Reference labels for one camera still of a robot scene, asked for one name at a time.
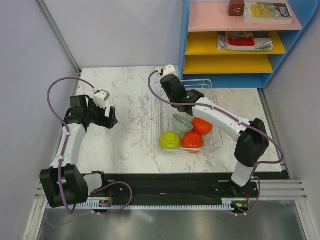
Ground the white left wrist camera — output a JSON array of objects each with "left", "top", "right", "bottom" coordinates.
[{"left": 93, "top": 89, "right": 110, "bottom": 109}]

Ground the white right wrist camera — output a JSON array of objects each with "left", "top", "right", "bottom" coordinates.
[{"left": 157, "top": 64, "right": 178, "bottom": 77}]

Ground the pale green ceramic bowl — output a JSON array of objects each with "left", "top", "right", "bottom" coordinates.
[{"left": 172, "top": 114, "right": 194, "bottom": 134}]

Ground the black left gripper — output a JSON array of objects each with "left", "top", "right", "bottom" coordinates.
[{"left": 84, "top": 98, "right": 118, "bottom": 130}]

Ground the aluminium corner rail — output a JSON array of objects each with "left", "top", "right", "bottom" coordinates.
[{"left": 35, "top": 0, "right": 82, "bottom": 76}]

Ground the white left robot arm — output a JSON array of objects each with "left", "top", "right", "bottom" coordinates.
[{"left": 39, "top": 90, "right": 118, "bottom": 208}]

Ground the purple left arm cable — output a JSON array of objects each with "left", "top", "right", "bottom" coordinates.
[{"left": 44, "top": 77, "right": 133, "bottom": 227}]

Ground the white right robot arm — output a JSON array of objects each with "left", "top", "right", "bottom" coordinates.
[{"left": 160, "top": 74, "right": 270, "bottom": 197}]

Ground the orange plastic bowl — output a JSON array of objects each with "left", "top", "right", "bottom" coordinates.
[
  {"left": 191, "top": 117, "right": 213, "bottom": 136},
  {"left": 181, "top": 131, "right": 205, "bottom": 149}
]

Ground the white slotted cable duct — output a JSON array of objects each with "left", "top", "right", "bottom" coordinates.
[{"left": 46, "top": 197, "right": 237, "bottom": 211}]

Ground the lime green plastic bowl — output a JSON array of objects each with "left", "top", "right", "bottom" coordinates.
[{"left": 159, "top": 131, "right": 181, "bottom": 150}]

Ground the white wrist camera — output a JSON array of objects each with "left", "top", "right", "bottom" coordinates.
[
  {"left": 157, "top": 64, "right": 178, "bottom": 77},
  {"left": 93, "top": 89, "right": 110, "bottom": 109}
]

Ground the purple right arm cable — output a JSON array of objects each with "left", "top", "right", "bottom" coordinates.
[{"left": 147, "top": 69, "right": 285, "bottom": 216}]

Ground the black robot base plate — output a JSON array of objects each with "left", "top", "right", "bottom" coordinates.
[{"left": 90, "top": 173, "right": 258, "bottom": 204}]

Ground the red spiral notebook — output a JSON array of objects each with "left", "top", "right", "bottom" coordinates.
[{"left": 217, "top": 31, "right": 274, "bottom": 52}]

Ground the blue shelf unit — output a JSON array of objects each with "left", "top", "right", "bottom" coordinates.
[{"left": 178, "top": 0, "right": 319, "bottom": 89}]

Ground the aluminium front rail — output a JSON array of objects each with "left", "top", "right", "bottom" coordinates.
[{"left": 260, "top": 179, "right": 308, "bottom": 201}]

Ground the yellow cover book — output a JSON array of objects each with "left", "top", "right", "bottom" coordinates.
[{"left": 242, "top": 2, "right": 294, "bottom": 25}]

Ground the white wire dish rack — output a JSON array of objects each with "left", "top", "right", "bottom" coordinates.
[{"left": 154, "top": 77, "right": 223, "bottom": 154}]

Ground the red brown box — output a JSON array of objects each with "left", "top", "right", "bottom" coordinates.
[{"left": 227, "top": 0, "right": 245, "bottom": 17}]

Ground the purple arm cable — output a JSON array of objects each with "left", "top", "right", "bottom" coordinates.
[
  {"left": 44, "top": 77, "right": 133, "bottom": 227},
  {"left": 147, "top": 69, "right": 285, "bottom": 216}
]

